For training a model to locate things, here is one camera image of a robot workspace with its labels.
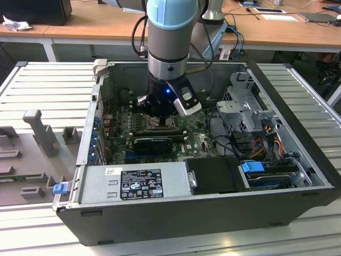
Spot metal socket cover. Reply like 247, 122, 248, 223
145, 114, 178, 130

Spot CPU socket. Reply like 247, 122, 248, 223
145, 113, 178, 131

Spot blue expansion slot clips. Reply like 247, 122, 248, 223
90, 111, 102, 164

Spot black cylindrical capacitor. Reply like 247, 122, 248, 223
118, 89, 131, 103

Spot black RAM stick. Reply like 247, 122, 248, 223
131, 127, 187, 141

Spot black graphics card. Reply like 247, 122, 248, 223
132, 137, 174, 155

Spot green motherboard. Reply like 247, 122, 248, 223
102, 102, 222, 165

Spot silver metal drive cage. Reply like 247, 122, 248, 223
215, 70, 279, 134

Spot wooden desk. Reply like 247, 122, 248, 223
0, 0, 341, 62

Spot black power supply label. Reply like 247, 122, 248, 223
120, 168, 163, 201

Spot grey power supply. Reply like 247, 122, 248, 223
77, 162, 192, 205

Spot blue disk carrier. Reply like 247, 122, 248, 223
240, 161, 265, 176

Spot open black PC case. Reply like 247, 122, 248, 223
52, 59, 341, 247

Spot blue plastic latch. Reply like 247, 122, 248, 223
52, 183, 68, 195

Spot white smartphone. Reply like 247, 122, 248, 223
253, 7, 287, 15

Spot grey parts rack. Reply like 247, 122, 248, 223
0, 109, 84, 207

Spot hard disk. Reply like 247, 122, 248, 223
246, 172, 293, 190

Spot white paper sheet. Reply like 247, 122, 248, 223
260, 13, 299, 22

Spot black monitor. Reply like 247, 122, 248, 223
0, 0, 73, 27

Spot crumpled white paper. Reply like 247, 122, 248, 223
2, 14, 33, 33

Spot green RAM stick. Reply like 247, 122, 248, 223
0, 174, 30, 183

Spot white table leg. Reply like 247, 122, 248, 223
326, 84, 341, 108

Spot grey laptop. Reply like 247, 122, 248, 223
297, 11, 339, 25

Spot black camera bracket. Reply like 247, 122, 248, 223
166, 78, 193, 93

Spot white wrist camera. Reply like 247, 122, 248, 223
173, 85, 202, 117

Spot black looped cable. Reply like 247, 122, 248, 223
209, 106, 242, 158

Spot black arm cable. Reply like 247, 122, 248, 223
131, 15, 149, 59

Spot grey case handle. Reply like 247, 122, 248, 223
92, 58, 109, 78

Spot blue cable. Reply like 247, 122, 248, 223
226, 25, 245, 57

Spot red yellow power wires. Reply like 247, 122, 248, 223
250, 138, 269, 159

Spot orange wire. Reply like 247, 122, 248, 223
273, 134, 283, 158

